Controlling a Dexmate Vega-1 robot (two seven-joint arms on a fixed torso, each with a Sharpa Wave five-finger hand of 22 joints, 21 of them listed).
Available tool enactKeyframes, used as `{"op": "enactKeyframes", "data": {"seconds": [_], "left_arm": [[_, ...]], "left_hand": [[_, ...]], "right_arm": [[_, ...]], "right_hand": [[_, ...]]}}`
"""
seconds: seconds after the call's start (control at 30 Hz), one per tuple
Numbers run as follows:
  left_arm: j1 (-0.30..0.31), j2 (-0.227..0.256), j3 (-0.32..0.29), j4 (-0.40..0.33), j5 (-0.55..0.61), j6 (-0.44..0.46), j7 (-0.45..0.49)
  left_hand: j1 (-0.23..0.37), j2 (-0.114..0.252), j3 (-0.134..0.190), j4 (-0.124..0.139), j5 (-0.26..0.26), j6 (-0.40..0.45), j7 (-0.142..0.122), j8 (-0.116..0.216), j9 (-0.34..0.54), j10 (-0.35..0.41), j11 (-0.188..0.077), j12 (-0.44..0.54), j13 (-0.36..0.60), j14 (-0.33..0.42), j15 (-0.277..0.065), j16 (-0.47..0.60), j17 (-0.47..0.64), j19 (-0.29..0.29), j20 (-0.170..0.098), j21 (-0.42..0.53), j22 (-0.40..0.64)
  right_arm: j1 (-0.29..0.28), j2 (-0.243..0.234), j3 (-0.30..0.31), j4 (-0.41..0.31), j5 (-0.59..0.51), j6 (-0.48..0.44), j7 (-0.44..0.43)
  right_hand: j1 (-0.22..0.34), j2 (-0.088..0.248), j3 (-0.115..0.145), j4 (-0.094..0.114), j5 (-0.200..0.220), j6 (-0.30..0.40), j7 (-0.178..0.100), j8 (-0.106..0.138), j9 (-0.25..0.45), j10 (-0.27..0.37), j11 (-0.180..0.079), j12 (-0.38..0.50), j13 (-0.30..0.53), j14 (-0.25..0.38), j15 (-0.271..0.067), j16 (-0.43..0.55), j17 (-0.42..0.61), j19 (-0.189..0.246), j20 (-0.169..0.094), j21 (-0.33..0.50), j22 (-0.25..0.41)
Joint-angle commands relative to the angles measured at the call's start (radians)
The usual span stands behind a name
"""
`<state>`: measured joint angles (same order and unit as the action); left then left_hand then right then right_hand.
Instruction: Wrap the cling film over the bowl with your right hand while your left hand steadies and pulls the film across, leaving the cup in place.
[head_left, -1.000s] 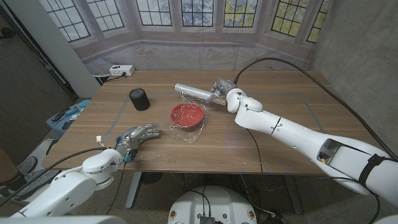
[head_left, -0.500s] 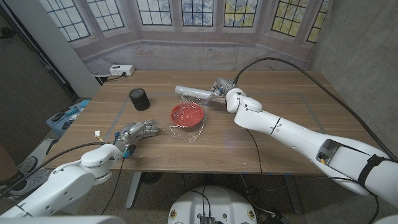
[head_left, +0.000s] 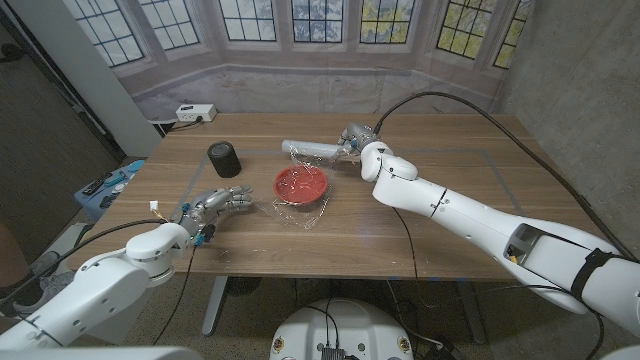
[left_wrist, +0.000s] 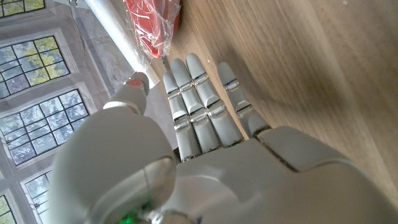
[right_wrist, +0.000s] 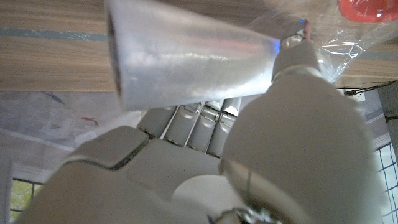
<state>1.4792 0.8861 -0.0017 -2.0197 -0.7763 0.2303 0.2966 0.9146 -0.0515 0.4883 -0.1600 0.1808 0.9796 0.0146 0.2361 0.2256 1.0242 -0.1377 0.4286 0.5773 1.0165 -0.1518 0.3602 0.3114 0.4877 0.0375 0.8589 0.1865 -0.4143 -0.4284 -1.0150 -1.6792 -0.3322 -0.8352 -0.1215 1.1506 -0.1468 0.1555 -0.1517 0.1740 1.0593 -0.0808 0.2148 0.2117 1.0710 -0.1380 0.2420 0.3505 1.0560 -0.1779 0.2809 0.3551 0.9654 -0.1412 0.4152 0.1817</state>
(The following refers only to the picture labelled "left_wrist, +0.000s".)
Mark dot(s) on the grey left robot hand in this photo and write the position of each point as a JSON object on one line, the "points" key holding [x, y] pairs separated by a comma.
{"points": [[264, 180]]}

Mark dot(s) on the clear plastic bag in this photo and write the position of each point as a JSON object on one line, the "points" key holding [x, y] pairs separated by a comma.
{"points": [[115, 31]]}

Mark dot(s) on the red bowl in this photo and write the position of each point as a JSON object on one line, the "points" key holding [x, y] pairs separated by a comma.
{"points": [[149, 28]]}

